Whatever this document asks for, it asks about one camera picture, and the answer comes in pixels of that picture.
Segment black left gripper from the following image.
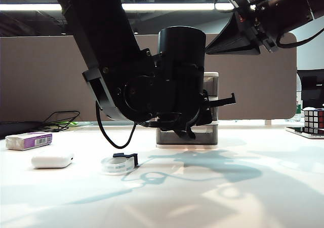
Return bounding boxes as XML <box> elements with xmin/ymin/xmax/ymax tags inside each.
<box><xmin>174</xmin><ymin>88</ymin><xmax>237</xmax><ymax>140</ymax></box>

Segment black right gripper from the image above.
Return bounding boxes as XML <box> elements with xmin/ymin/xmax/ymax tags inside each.
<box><xmin>206</xmin><ymin>0</ymin><xmax>279</xmax><ymax>55</ymax></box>

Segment smoky drawer with red handle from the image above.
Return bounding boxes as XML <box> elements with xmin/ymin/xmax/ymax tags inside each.
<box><xmin>209</xmin><ymin>100</ymin><xmax>219</xmax><ymax>123</ymax></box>
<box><xmin>203</xmin><ymin>77</ymin><xmax>219</xmax><ymax>97</ymax></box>
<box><xmin>156</xmin><ymin>125</ymin><xmax>218</xmax><ymax>145</ymax></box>

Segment white plastic drawer cabinet frame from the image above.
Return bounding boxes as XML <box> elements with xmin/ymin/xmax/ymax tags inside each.
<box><xmin>155</xmin><ymin>71</ymin><xmax>220</xmax><ymax>148</ymax></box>

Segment transparent tape roll with cutter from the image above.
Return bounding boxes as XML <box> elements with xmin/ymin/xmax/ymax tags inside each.
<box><xmin>101</xmin><ymin>153</ymin><xmax>139</xmax><ymax>176</ymax></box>

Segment brown desk partition panel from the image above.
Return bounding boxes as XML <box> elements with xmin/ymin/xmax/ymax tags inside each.
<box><xmin>0</xmin><ymin>32</ymin><xmax>298</xmax><ymax>123</ymax></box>

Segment long ceiling light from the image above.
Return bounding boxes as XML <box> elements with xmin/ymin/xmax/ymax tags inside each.
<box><xmin>0</xmin><ymin>3</ymin><xmax>235</xmax><ymax>12</ymax></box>

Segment black smartphone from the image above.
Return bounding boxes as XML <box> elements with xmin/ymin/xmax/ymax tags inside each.
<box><xmin>285</xmin><ymin>126</ymin><xmax>324</xmax><ymax>139</ymax></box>

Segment black office chair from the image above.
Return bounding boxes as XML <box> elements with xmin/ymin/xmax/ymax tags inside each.
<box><xmin>296</xmin><ymin>69</ymin><xmax>324</xmax><ymax>110</ymax></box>

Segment green labelled bottle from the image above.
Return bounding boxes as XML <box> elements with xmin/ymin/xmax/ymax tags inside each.
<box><xmin>295</xmin><ymin>98</ymin><xmax>303</xmax><ymax>119</ymax></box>

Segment black Rubik's cube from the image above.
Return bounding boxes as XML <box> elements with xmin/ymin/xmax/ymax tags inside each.
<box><xmin>302</xmin><ymin>107</ymin><xmax>324</xmax><ymax>134</ymax></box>

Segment white earbuds charging case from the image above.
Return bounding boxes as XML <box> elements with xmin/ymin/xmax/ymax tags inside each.
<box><xmin>31</xmin><ymin>150</ymin><xmax>75</xmax><ymax>169</ymax></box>

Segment white eraser with purple sleeve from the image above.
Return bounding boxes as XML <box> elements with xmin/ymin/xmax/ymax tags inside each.
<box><xmin>5</xmin><ymin>132</ymin><xmax>53</xmax><ymax>151</ymax></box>

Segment black flat pad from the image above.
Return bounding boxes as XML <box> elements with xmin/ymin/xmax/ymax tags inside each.
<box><xmin>0</xmin><ymin>121</ymin><xmax>47</xmax><ymax>139</ymax></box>

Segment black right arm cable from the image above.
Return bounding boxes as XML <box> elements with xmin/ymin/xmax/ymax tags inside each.
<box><xmin>275</xmin><ymin>27</ymin><xmax>324</xmax><ymax>49</ymax></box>

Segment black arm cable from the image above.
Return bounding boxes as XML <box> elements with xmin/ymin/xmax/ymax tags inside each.
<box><xmin>95</xmin><ymin>100</ymin><xmax>138</xmax><ymax>149</ymax></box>
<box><xmin>275</xmin><ymin>27</ymin><xmax>324</xmax><ymax>49</ymax></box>

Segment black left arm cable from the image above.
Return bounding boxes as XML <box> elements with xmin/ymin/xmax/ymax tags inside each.
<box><xmin>95</xmin><ymin>100</ymin><xmax>138</xmax><ymax>149</ymax></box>

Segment tangled black cables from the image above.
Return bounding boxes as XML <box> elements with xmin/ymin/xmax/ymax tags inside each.
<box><xmin>37</xmin><ymin>110</ymin><xmax>80</xmax><ymax>133</ymax></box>

